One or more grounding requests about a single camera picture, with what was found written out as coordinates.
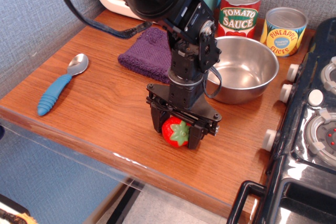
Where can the white stove knob middle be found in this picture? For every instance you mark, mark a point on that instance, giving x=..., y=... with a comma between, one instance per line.
x=285, y=92

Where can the folded purple cloth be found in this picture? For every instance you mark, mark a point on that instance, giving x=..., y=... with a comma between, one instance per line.
x=149, y=56

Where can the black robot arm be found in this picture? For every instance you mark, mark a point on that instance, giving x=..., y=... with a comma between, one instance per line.
x=190, y=27

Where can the silver metal pot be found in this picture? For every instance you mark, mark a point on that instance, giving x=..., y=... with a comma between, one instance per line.
x=246, y=67

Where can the white stove knob rear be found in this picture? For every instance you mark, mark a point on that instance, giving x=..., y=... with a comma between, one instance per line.
x=292, y=72

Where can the tomato sauce can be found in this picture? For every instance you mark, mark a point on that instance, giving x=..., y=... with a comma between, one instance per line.
x=238, y=17

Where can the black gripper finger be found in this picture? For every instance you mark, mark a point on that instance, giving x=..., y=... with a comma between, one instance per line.
x=159, y=116
x=196, y=133

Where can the white stove knob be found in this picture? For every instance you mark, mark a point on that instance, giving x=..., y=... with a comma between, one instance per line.
x=269, y=139
x=292, y=72
x=285, y=92

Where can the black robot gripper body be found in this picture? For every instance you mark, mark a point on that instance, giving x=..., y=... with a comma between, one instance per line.
x=185, y=99

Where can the pineapple slices can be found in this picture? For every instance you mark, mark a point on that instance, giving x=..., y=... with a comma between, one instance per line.
x=283, y=30

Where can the black toy stove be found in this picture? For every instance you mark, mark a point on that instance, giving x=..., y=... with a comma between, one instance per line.
x=300, y=185

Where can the white stove knob front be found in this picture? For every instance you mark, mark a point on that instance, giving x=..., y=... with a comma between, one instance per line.
x=269, y=139

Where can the blue handled metal spoon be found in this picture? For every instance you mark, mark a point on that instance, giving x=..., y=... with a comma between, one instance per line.
x=76, y=66

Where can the red plastic toy strawberry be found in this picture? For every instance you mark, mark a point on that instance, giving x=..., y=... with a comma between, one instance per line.
x=176, y=131

